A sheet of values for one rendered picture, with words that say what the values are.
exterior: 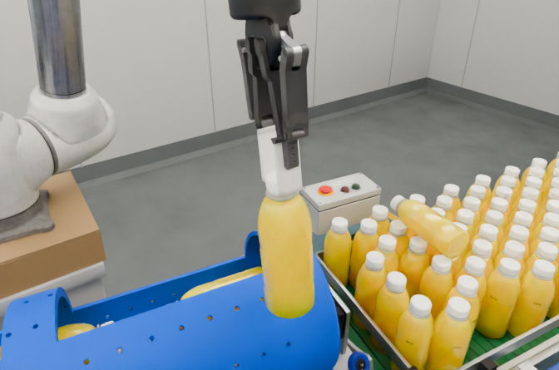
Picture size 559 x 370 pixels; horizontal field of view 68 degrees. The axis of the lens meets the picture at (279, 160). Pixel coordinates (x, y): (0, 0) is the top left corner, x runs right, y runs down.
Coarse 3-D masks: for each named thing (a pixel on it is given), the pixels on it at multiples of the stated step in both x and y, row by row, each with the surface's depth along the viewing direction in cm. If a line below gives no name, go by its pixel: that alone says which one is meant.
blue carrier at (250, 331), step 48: (144, 288) 82; (192, 288) 86; (240, 288) 65; (0, 336) 72; (48, 336) 57; (96, 336) 58; (144, 336) 59; (192, 336) 60; (240, 336) 62; (288, 336) 65; (336, 336) 69
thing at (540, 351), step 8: (544, 344) 94; (552, 344) 94; (528, 352) 92; (536, 352) 92; (544, 352) 92; (552, 352) 92; (512, 360) 90; (520, 360) 90; (528, 360) 91; (536, 360) 91; (544, 360) 91; (552, 360) 94; (504, 368) 89; (512, 368) 89; (544, 368) 94
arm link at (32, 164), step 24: (0, 120) 89; (24, 120) 98; (0, 144) 87; (24, 144) 92; (0, 168) 88; (24, 168) 93; (48, 168) 98; (0, 192) 90; (24, 192) 94; (0, 216) 92
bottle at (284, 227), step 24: (264, 216) 51; (288, 216) 50; (264, 240) 52; (288, 240) 50; (264, 264) 54; (288, 264) 52; (312, 264) 55; (264, 288) 57; (288, 288) 53; (312, 288) 56; (288, 312) 55
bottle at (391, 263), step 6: (378, 246) 97; (384, 252) 95; (390, 252) 95; (396, 252) 97; (384, 258) 95; (390, 258) 95; (396, 258) 96; (384, 264) 96; (390, 264) 95; (396, 264) 96; (390, 270) 96; (396, 270) 97
